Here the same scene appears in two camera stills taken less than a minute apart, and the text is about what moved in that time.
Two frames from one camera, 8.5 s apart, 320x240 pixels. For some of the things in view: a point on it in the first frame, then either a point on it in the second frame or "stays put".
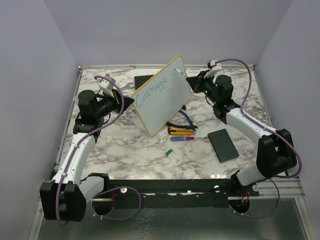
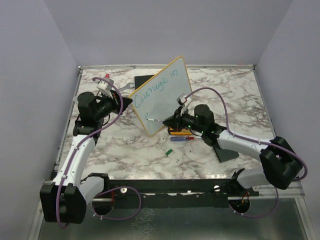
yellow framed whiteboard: x=160 y=100 stays put
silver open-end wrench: x=127 y=86 stays put
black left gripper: x=117 y=100 stays put
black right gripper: x=195 y=81 → x=176 y=121
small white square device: x=76 y=99 stays put
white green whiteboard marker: x=181 y=72 → x=154 y=120
